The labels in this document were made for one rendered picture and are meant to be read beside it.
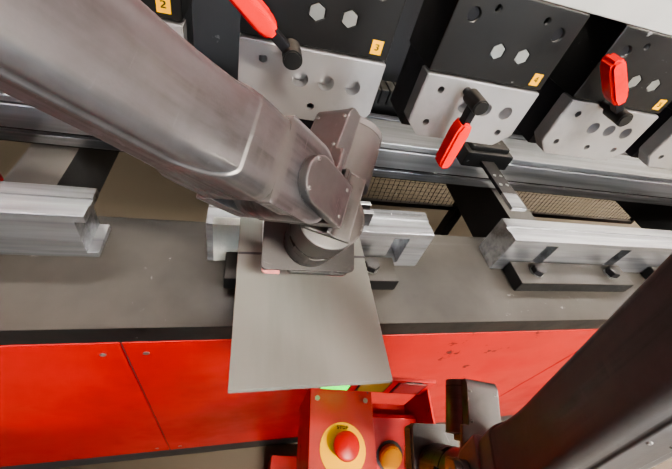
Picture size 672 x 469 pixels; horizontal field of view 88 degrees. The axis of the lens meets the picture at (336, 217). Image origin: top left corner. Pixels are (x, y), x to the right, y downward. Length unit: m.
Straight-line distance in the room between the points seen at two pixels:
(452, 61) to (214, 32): 0.66
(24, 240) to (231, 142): 0.52
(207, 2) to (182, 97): 0.78
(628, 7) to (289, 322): 0.50
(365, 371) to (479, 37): 0.38
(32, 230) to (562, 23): 0.71
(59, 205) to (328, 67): 0.42
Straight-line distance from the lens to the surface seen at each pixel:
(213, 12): 0.95
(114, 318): 0.60
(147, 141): 0.18
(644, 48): 0.57
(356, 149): 0.31
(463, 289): 0.74
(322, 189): 0.23
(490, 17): 0.43
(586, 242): 0.89
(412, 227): 0.64
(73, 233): 0.63
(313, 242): 0.28
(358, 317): 0.46
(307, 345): 0.43
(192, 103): 0.18
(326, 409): 0.64
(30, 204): 0.63
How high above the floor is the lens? 1.39
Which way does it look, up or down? 44 degrees down
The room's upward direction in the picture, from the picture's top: 19 degrees clockwise
